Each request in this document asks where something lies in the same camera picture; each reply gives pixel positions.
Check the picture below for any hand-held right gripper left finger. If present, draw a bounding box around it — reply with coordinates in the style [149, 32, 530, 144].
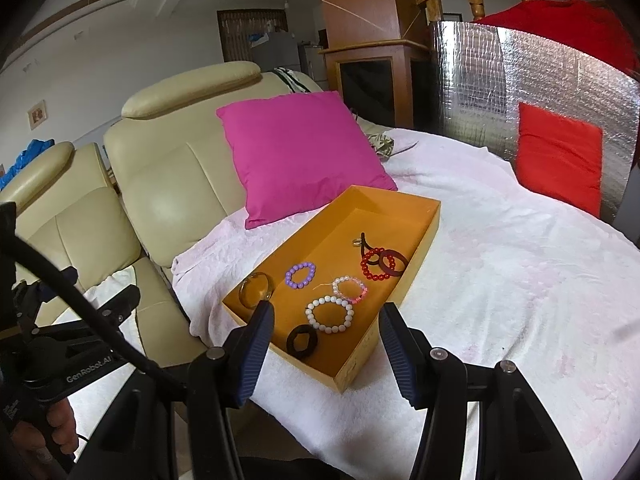
[67, 301, 277, 480]

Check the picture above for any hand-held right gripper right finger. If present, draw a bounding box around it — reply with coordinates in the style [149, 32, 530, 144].
[378, 302, 576, 480]

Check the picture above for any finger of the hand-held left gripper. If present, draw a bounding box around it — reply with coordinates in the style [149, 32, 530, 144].
[96, 284, 142, 332]
[37, 266, 80, 302]

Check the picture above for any gold bangle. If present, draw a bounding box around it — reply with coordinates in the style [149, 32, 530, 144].
[238, 271, 275, 309]

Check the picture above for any purple bead bracelet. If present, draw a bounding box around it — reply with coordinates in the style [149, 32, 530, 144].
[285, 261, 318, 291]

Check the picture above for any brown hair tie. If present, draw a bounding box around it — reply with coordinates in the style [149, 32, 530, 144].
[377, 248, 410, 279]

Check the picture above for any red bead bracelet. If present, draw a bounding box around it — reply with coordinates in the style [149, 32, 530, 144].
[360, 248, 398, 283]

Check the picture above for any black hair tie gold charm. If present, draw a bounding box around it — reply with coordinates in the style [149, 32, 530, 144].
[352, 231, 381, 256]

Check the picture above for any orange cardboard box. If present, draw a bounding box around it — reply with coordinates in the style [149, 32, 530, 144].
[221, 185, 442, 394]

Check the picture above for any person's left hand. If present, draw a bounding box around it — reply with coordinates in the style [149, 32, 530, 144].
[10, 400, 79, 467]

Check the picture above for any white towel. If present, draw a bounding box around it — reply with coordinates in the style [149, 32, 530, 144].
[50, 264, 211, 361]

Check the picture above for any black scrunchie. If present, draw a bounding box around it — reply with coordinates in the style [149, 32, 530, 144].
[286, 324, 321, 361]

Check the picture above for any blue plastic bag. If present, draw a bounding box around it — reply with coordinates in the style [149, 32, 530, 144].
[0, 140, 53, 191]

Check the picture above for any pale pink blanket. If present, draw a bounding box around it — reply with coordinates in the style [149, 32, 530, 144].
[171, 127, 640, 480]

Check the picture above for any cream leather sofa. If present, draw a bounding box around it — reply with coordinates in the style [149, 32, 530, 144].
[0, 61, 326, 356]

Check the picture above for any magenta pillow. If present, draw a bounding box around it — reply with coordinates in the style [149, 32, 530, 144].
[216, 91, 398, 231]

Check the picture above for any patterned cloth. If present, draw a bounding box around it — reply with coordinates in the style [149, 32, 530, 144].
[367, 130, 418, 161]

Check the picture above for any red square pillow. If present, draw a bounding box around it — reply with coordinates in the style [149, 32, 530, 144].
[515, 102, 603, 218]

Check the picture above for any striped cloth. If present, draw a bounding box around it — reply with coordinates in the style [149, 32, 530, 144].
[272, 66, 323, 95]

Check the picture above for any silver foil insulation panel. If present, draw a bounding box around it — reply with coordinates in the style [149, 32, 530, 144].
[430, 21, 640, 226]

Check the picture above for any brown curtain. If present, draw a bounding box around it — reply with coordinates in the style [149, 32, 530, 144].
[217, 7, 290, 63]

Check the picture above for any grey refrigerator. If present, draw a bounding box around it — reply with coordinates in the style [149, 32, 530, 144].
[248, 32, 326, 91]

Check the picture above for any large red cushion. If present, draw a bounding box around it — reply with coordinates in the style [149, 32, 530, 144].
[475, 0, 638, 73]

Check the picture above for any black cable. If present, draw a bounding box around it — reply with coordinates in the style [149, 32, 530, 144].
[0, 230, 191, 401]

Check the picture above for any white bead bracelet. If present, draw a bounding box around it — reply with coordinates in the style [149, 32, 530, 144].
[305, 296, 355, 334]

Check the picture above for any pink bead bracelet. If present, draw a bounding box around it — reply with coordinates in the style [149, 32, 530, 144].
[331, 275, 368, 305]

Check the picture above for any small picture frame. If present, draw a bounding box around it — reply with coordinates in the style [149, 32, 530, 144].
[27, 100, 48, 131]

